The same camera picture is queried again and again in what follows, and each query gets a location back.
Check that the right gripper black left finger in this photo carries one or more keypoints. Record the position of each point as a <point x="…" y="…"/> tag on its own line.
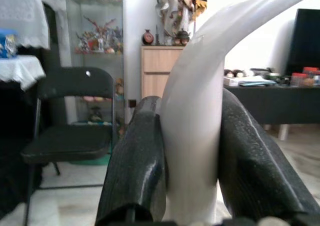
<point x="135" y="161"/>

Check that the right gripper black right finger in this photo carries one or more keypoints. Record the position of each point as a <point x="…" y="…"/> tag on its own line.
<point x="250" y="161"/>

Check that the beige dustpan white grip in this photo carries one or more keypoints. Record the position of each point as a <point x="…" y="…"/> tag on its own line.
<point x="192" y="111"/>

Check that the green floor mat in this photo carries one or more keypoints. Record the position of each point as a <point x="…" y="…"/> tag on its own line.
<point x="92" y="161"/>

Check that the black table white legs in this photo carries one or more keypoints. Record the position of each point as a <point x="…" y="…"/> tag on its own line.
<point x="275" y="103"/>

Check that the black folding chair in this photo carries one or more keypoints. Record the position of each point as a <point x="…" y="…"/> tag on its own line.
<point x="70" y="141"/>

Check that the stack of papers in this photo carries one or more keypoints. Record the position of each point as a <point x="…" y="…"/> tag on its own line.
<point x="247" y="81"/>

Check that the brown plush toys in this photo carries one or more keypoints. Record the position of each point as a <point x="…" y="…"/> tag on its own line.
<point x="236" y="73"/>

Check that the light wood cabinet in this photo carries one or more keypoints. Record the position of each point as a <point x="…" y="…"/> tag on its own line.
<point x="155" y="68"/>

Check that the red lidded jars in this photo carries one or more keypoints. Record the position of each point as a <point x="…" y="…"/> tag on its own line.
<point x="305" y="77"/>

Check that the dark red vase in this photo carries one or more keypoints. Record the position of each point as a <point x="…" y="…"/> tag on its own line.
<point x="148" y="37"/>

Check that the glass display shelf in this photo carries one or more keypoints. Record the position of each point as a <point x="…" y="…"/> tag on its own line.
<point x="100" y="41"/>

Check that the black upright piano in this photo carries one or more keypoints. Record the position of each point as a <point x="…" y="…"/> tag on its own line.
<point x="15" y="111"/>

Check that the black television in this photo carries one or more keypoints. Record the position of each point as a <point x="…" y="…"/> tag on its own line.
<point x="305" y="41"/>

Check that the small dark teapot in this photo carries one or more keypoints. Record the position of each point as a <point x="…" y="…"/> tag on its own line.
<point x="182" y="37"/>

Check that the white lace tablecloth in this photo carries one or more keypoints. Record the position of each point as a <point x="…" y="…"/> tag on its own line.
<point x="22" y="16"/>
<point x="20" y="68"/>

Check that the white robed statue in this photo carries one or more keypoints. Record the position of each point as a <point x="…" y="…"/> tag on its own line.
<point x="175" y="11"/>

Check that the blue tissue pack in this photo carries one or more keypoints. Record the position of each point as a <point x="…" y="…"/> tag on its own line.
<point x="7" y="43"/>

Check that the dark wall socket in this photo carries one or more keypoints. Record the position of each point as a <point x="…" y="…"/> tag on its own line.
<point x="132" y="103"/>

